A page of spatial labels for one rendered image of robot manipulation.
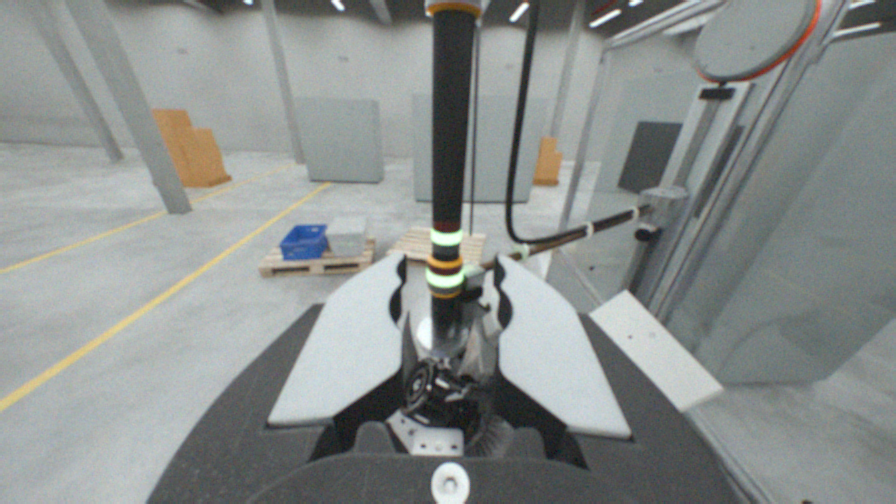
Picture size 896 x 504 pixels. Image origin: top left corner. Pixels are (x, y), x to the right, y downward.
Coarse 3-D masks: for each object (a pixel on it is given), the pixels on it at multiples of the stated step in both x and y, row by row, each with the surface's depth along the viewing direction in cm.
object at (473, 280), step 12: (468, 264) 34; (468, 276) 32; (480, 276) 33; (468, 288) 33; (480, 288) 34; (468, 300) 33; (468, 312) 35; (420, 324) 36; (456, 324) 36; (468, 324) 36; (420, 336) 34; (432, 336) 35; (456, 336) 35; (420, 348) 34; (432, 348) 33; (444, 348) 33; (456, 348) 33
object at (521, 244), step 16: (528, 16) 24; (528, 32) 25; (528, 48) 25; (528, 64) 26; (528, 80) 26; (512, 144) 29; (512, 160) 30; (512, 176) 31; (512, 192) 32; (512, 208) 33; (640, 208) 56; (512, 224) 34; (592, 224) 47; (512, 240) 36; (528, 240) 38; (544, 240) 40
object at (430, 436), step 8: (416, 432) 51; (424, 432) 51; (432, 432) 51; (440, 432) 51; (448, 432) 51; (456, 432) 51; (416, 440) 49; (424, 440) 49; (432, 440) 49; (440, 440) 50; (448, 440) 50; (456, 440) 50; (416, 448) 48; (424, 448) 48; (432, 448) 48; (448, 448) 48
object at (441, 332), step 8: (432, 296) 32; (456, 296) 32; (432, 304) 32; (440, 304) 31; (448, 304) 31; (456, 304) 33; (432, 312) 33; (440, 312) 32; (448, 312) 32; (456, 312) 33; (432, 320) 33; (440, 320) 32; (448, 320) 33; (432, 328) 34; (440, 328) 33; (448, 328) 33; (440, 336) 34; (448, 336) 34
